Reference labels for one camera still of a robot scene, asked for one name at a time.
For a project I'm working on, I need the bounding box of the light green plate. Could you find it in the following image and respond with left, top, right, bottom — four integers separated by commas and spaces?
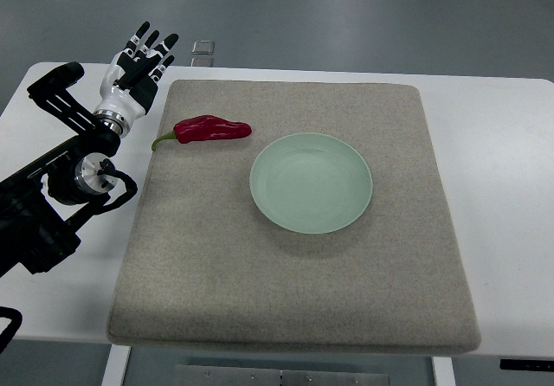
249, 133, 373, 235

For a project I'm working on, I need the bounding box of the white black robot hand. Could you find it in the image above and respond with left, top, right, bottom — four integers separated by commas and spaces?
93, 22, 179, 138

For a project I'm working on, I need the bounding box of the black table control panel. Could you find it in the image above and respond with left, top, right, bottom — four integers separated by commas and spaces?
499, 359, 554, 372

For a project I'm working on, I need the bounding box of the red chili pepper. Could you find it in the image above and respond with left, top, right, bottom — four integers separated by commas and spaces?
151, 114, 252, 151

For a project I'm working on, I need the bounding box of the clear floor socket cover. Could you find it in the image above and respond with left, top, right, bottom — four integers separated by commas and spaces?
191, 40, 215, 55

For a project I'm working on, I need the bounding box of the metal table frame plate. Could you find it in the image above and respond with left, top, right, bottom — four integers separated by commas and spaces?
174, 364, 390, 386

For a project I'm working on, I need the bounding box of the beige fabric mat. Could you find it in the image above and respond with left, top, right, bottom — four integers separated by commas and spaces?
107, 80, 480, 355

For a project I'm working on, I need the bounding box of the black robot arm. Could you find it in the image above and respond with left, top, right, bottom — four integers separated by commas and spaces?
1, 61, 138, 274

